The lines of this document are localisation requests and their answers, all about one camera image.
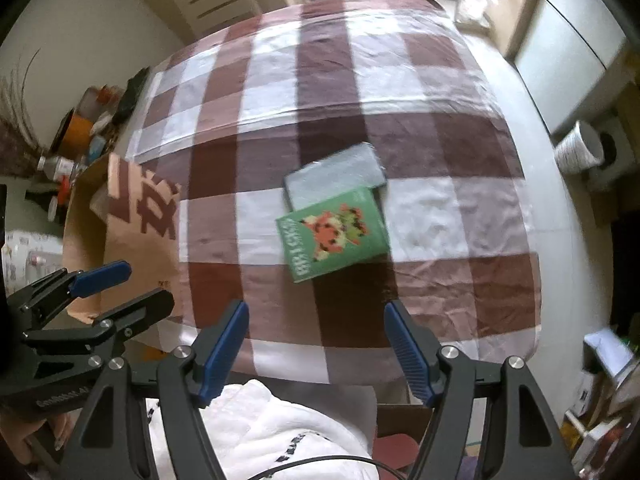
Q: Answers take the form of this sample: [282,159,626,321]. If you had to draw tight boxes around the green pixel-art box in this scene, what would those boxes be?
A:
[276,187,390,285]

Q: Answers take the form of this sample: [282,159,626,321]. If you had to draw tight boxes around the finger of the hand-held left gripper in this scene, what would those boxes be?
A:
[6,260,133,330]
[22,287,176,361]

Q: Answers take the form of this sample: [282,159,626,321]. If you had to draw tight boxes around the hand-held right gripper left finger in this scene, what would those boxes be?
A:
[60,299,251,480]

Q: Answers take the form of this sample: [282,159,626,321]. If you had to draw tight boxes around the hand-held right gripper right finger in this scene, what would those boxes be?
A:
[384,301,576,480]

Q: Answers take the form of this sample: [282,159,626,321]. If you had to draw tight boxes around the orange container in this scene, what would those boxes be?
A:
[50,110,96,158]

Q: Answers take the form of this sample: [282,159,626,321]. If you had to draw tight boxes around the clear water bottle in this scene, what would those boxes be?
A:
[37,155,86,179]

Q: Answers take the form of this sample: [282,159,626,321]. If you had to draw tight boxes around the person's left hand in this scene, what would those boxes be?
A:
[0,409,76,467]

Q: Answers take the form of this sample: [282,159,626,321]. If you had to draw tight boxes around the black cable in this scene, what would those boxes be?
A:
[245,454,417,480]

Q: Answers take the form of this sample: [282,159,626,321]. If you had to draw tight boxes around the person's white clothing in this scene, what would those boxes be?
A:
[145,379,377,480]

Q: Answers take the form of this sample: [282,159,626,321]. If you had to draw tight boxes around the white patterned cup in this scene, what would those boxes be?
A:
[554,120,606,176]

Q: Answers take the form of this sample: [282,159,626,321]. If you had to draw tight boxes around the brown cardboard piece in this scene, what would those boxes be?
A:
[375,402,437,463]

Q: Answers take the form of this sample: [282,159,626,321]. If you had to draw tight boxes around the brown cardboard box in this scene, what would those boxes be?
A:
[62,152,183,327]

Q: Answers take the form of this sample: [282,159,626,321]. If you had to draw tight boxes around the clear plastic bag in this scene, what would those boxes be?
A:
[454,0,495,29]

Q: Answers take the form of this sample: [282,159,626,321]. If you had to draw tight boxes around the brown and white checked blanket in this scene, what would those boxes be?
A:
[122,0,543,386]

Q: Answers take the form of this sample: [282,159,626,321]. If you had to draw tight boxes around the white cabinet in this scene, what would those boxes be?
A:
[515,0,631,136]

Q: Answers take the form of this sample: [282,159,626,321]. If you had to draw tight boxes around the black bag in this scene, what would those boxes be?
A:
[117,67,152,121]

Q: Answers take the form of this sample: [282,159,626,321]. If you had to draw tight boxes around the white open box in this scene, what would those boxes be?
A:
[582,329,637,387]

